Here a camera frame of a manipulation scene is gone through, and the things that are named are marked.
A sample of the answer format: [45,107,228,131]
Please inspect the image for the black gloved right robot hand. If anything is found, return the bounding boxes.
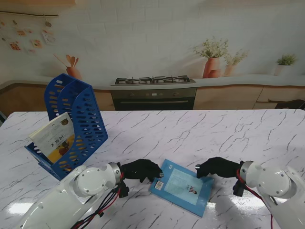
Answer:
[194,156,244,179]

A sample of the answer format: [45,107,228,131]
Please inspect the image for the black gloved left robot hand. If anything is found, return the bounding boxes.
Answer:
[120,159,165,184]

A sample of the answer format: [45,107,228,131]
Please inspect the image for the light blue book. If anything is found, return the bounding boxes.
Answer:
[149,159,214,218]

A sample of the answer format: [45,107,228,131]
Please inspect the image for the yellow and white book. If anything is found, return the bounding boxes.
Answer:
[28,112,76,165]

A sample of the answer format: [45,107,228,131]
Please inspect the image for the dark built-in oven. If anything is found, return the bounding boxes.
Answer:
[111,87,198,111]

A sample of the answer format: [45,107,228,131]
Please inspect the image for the blue perforated plastic file rack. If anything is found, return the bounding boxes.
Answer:
[24,73,109,184]

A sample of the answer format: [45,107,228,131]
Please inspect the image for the gas stove hob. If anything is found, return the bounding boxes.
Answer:
[110,75,197,86]

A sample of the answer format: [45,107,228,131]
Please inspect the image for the plant in pale pink vase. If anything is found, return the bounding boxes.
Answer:
[224,49,250,77]

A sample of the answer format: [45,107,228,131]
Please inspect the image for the plant in terracotta vase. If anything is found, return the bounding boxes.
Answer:
[193,37,229,79]

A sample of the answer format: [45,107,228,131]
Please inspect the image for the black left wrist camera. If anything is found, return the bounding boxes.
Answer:
[118,180,130,198]

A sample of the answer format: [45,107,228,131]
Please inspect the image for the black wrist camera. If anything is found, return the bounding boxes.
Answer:
[118,180,130,198]
[233,179,246,196]

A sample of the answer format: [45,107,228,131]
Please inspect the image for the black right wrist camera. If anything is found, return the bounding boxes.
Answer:
[233,179,246,196]

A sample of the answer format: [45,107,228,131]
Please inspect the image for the right arm red black cables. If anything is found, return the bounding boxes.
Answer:
[235,167,277,229]

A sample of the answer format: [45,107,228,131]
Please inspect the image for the arm red black cables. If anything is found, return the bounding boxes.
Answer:
[235,167,277,229]
[71,173,131,229]

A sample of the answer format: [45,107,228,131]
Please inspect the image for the left arm red black cables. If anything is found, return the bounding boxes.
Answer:
[71,173,131,229]

